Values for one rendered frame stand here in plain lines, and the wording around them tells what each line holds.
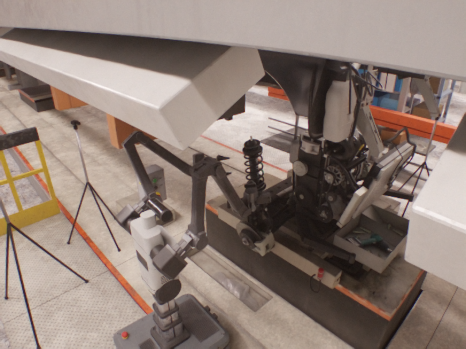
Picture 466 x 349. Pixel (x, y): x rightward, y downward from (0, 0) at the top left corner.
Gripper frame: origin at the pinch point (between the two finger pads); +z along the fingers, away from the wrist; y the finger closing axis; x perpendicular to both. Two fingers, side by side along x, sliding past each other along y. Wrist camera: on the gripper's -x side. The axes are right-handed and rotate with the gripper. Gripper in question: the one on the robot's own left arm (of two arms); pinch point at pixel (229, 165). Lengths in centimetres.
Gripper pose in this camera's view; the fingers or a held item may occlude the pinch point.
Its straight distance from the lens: 202.5
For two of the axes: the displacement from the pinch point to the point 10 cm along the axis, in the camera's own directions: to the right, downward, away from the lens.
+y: 1.1, 9.2, 3.7
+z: 9.9, -1.2, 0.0
